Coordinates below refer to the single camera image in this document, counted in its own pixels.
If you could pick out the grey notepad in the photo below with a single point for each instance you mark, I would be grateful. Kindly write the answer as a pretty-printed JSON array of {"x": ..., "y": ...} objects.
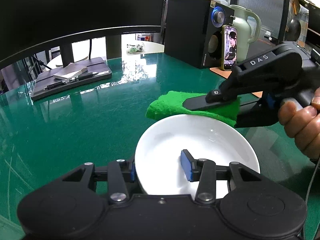
[{"x": 70, "y": 71}]

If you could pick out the tan leather mouse mat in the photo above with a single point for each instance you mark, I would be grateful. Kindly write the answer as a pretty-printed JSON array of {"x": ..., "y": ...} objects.
[{"x": 226, "y": 73}]

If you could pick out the black pen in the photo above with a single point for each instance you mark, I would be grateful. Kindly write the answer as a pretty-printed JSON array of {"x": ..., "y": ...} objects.
[{"x": 71, "y": 80}]

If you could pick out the black curved monitor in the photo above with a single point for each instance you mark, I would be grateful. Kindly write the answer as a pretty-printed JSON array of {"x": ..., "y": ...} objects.
[{"x": 31, "y": 26}]

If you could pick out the smartphone with lit screen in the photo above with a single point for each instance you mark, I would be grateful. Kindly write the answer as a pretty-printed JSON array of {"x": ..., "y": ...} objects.
[{"x": 229, "y": 47}]

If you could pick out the person's right hand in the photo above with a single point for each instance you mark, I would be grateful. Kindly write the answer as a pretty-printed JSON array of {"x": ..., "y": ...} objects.
[{"x": 302, "y": 125}]

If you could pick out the green cleaning cloth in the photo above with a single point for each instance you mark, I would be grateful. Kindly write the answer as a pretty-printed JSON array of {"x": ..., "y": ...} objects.
[{"x": 171, "y": 104}]

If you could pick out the pale green kettle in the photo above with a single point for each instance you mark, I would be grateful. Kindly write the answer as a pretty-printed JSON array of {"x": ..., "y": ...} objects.
[{"x": 244, "y": 30}]

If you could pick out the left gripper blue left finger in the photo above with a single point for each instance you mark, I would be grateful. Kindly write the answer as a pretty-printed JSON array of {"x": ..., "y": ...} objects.
[{"x": 131, "y": 171}]

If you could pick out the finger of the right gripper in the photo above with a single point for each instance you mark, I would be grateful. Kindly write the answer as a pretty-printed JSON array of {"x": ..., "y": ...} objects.
[
  {"x": 208, "y": 101},
  {"x": 249, "y": 107}
]

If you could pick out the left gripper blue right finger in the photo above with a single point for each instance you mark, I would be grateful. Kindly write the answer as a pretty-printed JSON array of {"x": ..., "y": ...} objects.
[{"x": 189, "y": 166}]

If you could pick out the black speaker with blue knob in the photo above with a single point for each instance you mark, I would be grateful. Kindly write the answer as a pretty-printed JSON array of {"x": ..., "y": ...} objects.
[{"x": 193, "y": 31}]

